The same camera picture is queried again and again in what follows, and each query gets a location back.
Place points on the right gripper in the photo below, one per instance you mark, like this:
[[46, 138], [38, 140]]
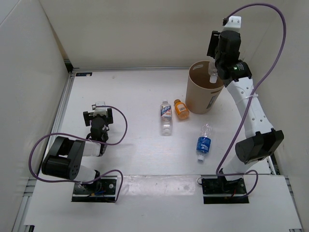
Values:
[[214, 42]]

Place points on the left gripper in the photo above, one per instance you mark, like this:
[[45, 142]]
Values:
[[108, 119]]

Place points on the clear bottle blue label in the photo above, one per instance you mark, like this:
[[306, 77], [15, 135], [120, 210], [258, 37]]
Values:
[[203, 142]]

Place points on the orange plastic bottle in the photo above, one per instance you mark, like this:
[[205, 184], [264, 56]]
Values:
[[181, 110]]

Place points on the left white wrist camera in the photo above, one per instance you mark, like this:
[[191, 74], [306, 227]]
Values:
[[99, 109]]

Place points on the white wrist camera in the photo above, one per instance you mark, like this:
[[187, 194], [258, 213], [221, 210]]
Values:
[[232, 23], [99, 109]]

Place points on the clear plastic bottle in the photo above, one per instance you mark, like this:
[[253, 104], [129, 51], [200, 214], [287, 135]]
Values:
[[213, 73]]

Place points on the clear bottle white label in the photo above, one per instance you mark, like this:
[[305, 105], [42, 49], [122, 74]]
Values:
[[166, 118]]

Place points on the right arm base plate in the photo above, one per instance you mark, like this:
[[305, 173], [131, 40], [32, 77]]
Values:
[[220, 191]]

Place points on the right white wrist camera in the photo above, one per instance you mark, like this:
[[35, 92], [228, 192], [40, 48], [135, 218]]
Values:
[[232, 23]]

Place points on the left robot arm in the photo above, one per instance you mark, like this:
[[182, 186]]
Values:
[[65, 155]]

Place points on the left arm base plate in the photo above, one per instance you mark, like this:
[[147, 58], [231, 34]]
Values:
[[104, 192]]

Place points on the tan cylindrical bin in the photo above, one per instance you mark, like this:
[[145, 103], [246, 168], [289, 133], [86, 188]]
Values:
[[201, 94]]

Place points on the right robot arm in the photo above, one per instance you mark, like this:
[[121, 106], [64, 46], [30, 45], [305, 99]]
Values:
[[261, 138]]

